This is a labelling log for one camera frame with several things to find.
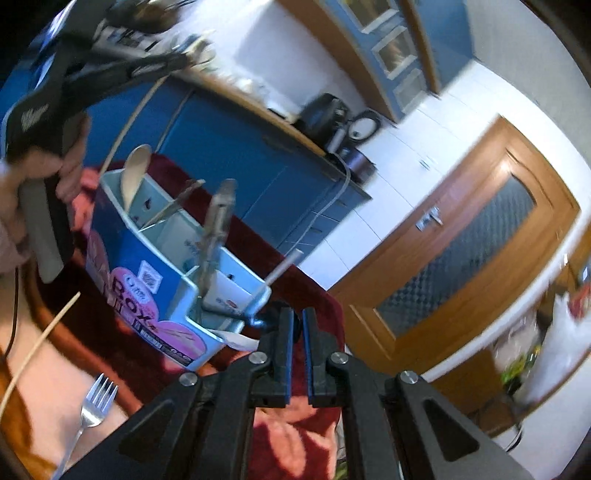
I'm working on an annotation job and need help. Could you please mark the white power cable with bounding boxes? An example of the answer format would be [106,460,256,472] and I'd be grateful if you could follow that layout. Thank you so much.
[294,156,353,241]

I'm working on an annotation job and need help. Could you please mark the blue base cabinets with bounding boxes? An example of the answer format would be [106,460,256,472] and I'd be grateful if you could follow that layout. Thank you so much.
[115,79,369,253]

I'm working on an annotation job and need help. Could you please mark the black air fryer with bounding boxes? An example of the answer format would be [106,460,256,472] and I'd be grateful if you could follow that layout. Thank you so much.
[294,92,351,143]

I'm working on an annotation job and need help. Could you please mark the person's left hand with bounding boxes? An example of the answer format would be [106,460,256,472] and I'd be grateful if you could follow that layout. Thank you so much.
[0,115,90,275]

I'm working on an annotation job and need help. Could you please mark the wooden cutting board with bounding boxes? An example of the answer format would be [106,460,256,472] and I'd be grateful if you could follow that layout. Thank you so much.
[173,69,325,156]

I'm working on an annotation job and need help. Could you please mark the large black wok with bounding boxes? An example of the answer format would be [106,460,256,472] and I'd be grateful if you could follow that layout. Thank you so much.
[105,0,195,34]

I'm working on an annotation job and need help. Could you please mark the white plastic bag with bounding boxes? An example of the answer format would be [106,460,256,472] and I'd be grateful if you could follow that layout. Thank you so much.
[514,293,590,406]

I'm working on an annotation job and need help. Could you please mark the rice cooker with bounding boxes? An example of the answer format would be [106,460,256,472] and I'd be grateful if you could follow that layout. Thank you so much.
[327,110,382,185]

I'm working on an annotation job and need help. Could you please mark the wooden door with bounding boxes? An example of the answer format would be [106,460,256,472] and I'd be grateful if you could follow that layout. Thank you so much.
[331,118,580,373]

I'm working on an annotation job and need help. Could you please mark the blue wall cabinet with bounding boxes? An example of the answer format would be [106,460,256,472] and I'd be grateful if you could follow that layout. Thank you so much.
[280,0,474,122]

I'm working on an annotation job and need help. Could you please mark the black spoon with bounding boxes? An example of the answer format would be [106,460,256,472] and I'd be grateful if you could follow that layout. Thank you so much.
[245,300,283,332]

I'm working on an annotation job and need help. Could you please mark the wooden chopstick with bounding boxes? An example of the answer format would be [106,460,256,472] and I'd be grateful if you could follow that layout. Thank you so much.
[0,291,81,418]
[99,76,167,177]

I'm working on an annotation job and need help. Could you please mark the wooden shelf unit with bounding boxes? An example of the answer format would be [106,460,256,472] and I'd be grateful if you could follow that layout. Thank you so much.
[432,232,590,437]

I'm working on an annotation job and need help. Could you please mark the blue utensil organizer box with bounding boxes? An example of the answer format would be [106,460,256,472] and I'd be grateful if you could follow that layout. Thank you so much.
[86,170,271,370]

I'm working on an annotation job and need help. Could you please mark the white spoon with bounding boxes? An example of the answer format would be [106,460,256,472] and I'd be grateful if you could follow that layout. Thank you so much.
[120,144,152,213]

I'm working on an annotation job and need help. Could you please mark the red floral blanket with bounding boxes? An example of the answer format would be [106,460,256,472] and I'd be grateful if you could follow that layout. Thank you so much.
[23,258,344,479]

